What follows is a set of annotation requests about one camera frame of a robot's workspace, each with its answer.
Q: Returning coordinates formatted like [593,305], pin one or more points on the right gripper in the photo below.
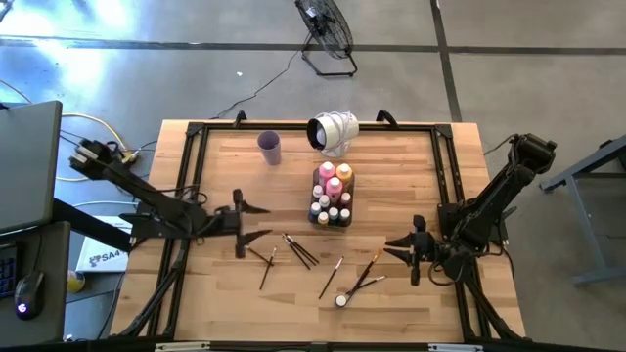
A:
[424,247]

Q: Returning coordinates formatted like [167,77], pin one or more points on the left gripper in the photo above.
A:
[227,221]

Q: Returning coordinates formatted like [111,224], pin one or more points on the light blue paint bottle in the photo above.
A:
[315,210]

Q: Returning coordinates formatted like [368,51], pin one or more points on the green paint bottle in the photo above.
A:
[345,215]

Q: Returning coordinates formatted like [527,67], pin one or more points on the small yellow paint bottle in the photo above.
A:
[323,218]

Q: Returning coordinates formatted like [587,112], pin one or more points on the white paint bottle black label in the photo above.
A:
[318,190]
[324,200]

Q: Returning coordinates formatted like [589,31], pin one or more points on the red paint bottle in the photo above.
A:
[345,198]

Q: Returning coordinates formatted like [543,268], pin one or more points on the teal paint bottle black label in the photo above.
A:
[333,213]

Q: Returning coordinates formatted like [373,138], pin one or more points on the black pencil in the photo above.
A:
[331,277]

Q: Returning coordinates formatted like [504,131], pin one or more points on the dark purple paint bottle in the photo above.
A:
[341,300]

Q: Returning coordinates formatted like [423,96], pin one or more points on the large pink paint bottle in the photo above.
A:
[334,188]
[326,171]

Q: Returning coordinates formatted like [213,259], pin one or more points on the large yellow-orange paint bottle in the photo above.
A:
[344,172]

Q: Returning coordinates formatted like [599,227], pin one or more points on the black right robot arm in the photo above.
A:
[494,195]

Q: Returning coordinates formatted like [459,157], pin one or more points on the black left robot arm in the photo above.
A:
[142,195]

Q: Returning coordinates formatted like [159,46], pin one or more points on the grey translucent plastic bin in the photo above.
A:
[337,225]

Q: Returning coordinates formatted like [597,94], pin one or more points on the lilac plastic cup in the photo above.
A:
[270,146]

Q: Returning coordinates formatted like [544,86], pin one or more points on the silver aluminium bar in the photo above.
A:
[455,347]
[181,346]

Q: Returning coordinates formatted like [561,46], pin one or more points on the white desk lamp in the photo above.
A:
[337,129]

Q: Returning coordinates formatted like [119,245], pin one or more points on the yellow power strip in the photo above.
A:
[129,156]

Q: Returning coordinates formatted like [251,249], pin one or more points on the white cardboard box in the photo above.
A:
[105,254]

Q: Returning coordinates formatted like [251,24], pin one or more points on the small yellow object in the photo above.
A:
[76,282]

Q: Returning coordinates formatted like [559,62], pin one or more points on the grey-blue metal cart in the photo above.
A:
[587,171]

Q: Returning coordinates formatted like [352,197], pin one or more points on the dark grey desk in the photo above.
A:
[49,274]

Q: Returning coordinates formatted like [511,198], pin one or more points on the black floor fan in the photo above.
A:
[325,24]

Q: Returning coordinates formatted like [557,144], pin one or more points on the grey monitor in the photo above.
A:
[27,161]

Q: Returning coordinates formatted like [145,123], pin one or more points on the black computer mouse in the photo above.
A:
[29,295]

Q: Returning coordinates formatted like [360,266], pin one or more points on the black keyboard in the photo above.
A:
[6,271]

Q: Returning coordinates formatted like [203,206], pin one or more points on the black aluminium table frame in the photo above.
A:
[293,126]

